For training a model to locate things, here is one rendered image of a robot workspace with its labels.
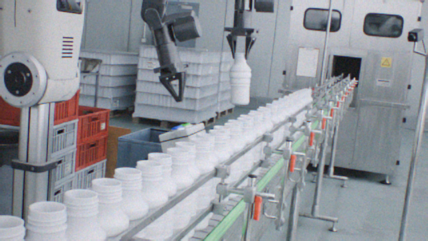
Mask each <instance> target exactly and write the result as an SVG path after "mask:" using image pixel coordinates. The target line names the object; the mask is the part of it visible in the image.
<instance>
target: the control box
mask: <svg viewBox="0 0 428 241"><path fill-rule="evenodd" d="M204 128H205V127H204V124H203V123H199V124H196V125H187V126H184V127H183V128H179V129H175V130H171V131H169V132H167V133H163V134H160V135H159V136H158V137H159V140H160V145H161V148H162V150H163V154H167V149H168V148H170V147H175V143H176V142H179V141H184V142H191V138H193V137H196V136H197V133H206V132H205V129H204Z"/></svg>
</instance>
